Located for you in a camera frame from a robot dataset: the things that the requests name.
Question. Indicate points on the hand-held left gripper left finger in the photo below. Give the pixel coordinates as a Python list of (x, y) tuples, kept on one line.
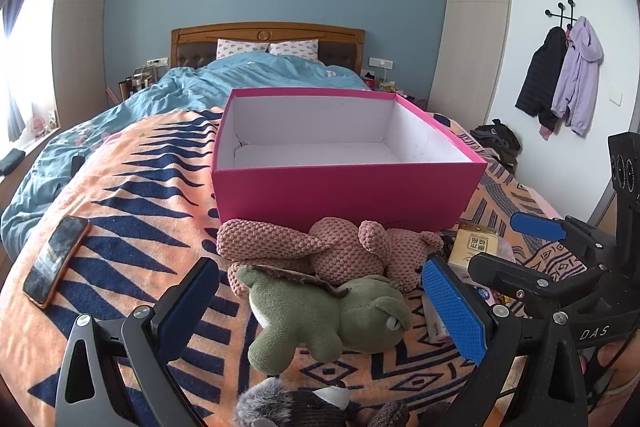
[(192, 302)]

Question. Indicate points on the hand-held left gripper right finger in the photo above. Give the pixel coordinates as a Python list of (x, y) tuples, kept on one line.
[(455, 307)]

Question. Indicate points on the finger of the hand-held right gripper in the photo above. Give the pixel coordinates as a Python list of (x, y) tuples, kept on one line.
[(537, 227), (505, 272)]

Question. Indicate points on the small yellow white box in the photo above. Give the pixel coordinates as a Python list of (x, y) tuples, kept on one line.
[(470, 247)]

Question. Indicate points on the green plush toy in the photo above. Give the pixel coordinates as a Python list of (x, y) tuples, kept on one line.
[(300, 317)]

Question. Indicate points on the pink knitted plush toy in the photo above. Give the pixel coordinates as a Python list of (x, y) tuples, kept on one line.
[(345, 257)]

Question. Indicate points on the fluffy-tailed plush toy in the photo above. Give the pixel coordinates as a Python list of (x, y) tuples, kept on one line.
[(265, 402)]

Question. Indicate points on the pink cardboard box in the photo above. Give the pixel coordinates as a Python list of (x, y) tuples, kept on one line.
[(340, 202)]

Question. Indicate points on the person's right hand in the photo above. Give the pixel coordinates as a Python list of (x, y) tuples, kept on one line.
[(612, 353)]

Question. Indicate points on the orange navy patterned blanket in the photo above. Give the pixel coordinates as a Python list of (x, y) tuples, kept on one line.
[(150, 227)]

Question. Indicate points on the dark clothes pile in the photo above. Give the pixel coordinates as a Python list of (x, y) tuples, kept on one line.
[(497, 139)]

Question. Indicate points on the smartphone with orange case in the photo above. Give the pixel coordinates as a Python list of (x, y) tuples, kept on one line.
[(55, 262)]

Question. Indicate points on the black puffer jacket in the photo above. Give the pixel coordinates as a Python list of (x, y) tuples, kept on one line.
[(542, 77)]

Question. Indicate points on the lilac hooded jacket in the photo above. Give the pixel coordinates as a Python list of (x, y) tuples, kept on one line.
[(580, 72)]

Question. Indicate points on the beige tall wardrobe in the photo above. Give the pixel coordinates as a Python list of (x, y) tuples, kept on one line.
[(80, 32), (470, 32)]

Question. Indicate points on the blue floral duvet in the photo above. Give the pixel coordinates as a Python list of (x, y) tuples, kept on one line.
[(200, 82)]

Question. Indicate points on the red box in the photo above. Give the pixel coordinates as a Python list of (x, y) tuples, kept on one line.
[(369, 82)]

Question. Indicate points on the group of cosmetic bottles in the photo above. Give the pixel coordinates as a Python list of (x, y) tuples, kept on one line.
[(137, 84)]

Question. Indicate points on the black pouch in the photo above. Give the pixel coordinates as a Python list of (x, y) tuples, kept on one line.
[(11, 161)]

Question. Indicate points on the pink ornament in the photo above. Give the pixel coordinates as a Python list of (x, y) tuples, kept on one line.
[(37, 126)]

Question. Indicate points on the white patterned pillow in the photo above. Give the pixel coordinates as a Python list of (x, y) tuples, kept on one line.
[(295, 49), (242, 48)]

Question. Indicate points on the grey window curtain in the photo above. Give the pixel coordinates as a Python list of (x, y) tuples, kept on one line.
[(14, 82)]

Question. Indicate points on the wooden padded headboard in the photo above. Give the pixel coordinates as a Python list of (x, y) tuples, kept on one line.
[(300, 31)]

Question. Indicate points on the white wall switch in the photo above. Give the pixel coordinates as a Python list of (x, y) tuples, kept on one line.
[(615, 98)]

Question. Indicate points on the black wall coat rack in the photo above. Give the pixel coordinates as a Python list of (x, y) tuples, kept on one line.
[(561, 11)]

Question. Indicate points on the white wall socket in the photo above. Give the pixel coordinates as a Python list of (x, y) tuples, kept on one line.
[(156, 62), (381, 63)]

